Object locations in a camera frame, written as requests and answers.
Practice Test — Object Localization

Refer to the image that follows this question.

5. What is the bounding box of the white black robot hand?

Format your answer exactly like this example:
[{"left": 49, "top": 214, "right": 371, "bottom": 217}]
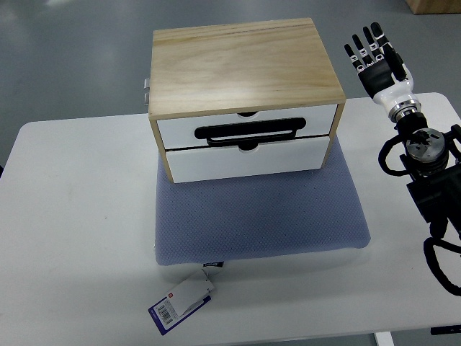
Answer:
[{"left": 344, "top": 22, "right": 421, "bottom": 119}]

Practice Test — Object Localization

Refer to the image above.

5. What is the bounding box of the black drawer handle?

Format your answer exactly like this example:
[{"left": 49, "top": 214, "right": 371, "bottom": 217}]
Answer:
[{"left": 194, "top": 117, "right": 307, "bottom": 147}]

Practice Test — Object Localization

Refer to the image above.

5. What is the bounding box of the white drawer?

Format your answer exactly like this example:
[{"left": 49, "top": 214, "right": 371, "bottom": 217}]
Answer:
[
  {"left": 166, "top": 137, "right": 330, "bottom": 183},
  {"left": 158, "top": 105, "right": 337, "bottom": 149}
]

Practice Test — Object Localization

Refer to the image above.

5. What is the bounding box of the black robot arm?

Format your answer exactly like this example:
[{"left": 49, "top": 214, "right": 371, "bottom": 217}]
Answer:
[{"left": 344, "top": 22, "right": 460, "bottom": 296}]

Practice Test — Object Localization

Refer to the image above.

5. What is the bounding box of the wooden drawer cabinet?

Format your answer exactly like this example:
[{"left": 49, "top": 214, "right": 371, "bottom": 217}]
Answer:
[{"left": 148, "top": 18, "right": 346, "bottom": 183}]

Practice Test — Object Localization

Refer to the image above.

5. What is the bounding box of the cardboard box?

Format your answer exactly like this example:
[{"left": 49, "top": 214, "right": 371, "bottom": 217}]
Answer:
[{"left": 406, "top": 0, "right": 460, "bottom": 14}]

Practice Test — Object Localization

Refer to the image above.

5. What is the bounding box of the blue foam cushion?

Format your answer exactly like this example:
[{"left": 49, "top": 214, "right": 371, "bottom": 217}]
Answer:
[{"left": 155, "top": 142, "right": 371, "bottom": 266}]

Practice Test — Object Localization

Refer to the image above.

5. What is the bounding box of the white table leg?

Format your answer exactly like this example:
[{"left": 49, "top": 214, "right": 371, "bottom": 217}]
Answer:
[{"left": 374, "top": 332, "right": 395, "bottom": 346}]

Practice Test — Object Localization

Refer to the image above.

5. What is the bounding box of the black table control panel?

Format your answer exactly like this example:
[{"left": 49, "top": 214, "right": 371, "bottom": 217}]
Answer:
[{"left": 430, "top": 325, "right": 461, "bottom": 335}]

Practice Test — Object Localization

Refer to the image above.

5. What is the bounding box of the white blue product tag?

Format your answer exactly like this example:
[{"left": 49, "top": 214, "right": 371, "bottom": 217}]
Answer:
[{"left": 148, "top": 269, "right": 215, "bottom": 336}]

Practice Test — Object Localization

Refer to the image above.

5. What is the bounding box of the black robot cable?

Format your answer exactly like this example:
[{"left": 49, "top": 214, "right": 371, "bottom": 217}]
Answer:
[{"left": 422, "top": 236, "right": 461, "bottom": 296}]

